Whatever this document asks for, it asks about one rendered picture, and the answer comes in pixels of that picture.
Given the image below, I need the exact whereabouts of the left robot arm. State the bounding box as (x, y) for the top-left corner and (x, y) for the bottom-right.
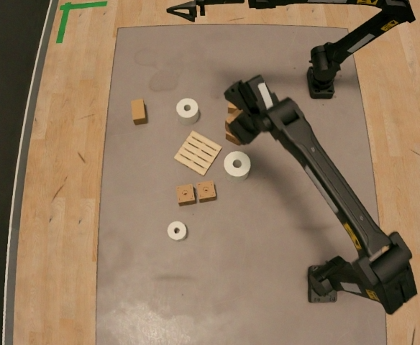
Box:
(224, 74), (417, 314)

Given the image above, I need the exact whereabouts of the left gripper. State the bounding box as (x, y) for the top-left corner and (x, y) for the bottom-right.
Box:
(228, 110), (262, 144)

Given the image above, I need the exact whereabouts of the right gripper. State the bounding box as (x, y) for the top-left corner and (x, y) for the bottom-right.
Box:
(166, 0), (225, 22)

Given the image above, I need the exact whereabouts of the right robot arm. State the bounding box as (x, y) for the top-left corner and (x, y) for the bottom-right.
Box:
(248, 0), (416, 96)

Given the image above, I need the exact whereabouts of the small wooden pallet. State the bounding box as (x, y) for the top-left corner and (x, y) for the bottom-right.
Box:
(174, 131), (222, 176)

